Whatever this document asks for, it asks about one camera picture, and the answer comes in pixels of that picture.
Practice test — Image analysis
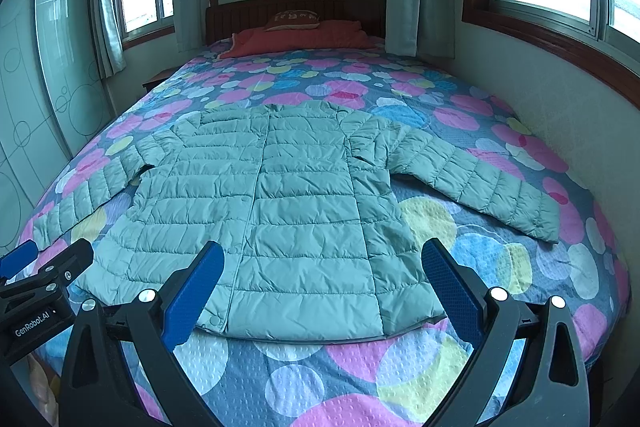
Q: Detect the light green puffer jacket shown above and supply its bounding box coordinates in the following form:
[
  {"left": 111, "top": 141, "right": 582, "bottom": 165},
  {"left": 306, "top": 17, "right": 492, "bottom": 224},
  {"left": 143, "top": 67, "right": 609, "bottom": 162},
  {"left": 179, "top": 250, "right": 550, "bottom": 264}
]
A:
[{"left": 32, "top": 101, "right": 560, "bottom": 343}]

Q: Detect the colourful circle pattern bedspread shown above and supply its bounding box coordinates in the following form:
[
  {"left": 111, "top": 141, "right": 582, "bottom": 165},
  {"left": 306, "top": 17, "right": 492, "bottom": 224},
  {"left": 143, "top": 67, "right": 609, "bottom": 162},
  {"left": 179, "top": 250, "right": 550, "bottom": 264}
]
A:
[{"left": 1, "top": 41, "right": 629, "bottom": 426}]

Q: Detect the white patterned wardrobe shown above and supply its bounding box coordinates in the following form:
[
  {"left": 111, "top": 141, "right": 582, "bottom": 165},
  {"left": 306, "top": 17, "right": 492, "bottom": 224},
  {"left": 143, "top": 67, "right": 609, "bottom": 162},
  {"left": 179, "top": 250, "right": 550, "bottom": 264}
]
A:
[{"left": 1, "top": 0, "right": 113, "bottom": 251}]

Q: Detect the dark wooden nightstand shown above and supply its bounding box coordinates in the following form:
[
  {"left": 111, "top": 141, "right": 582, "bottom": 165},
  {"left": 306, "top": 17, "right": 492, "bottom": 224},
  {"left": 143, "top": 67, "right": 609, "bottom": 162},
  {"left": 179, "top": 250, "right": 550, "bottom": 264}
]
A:
[{"left": 142, "top": 67, "right": 179, "bottom": 93}]

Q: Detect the dark wooden headboard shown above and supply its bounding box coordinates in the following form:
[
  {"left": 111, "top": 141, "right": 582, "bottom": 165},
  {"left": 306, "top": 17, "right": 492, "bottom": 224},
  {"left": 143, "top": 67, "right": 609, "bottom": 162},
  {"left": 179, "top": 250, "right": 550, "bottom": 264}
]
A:
[{"left": 205, "top": 0, "right": 386, "bottom": 44}]

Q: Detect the brown embroidered pillow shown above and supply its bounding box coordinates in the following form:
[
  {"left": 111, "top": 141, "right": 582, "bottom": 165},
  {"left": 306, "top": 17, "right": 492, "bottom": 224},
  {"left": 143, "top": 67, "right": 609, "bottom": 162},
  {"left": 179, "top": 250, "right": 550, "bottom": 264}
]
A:
[{"left": 264, "top": 10, "right": 320, "bottom": 31}]

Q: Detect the red folded blanket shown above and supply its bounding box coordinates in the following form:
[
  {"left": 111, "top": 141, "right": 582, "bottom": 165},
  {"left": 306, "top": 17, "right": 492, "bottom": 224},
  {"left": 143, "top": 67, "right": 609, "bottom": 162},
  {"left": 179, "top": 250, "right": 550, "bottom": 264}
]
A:
[{"left": 219, "top": 20, "right": 375, "bottom": 58}]

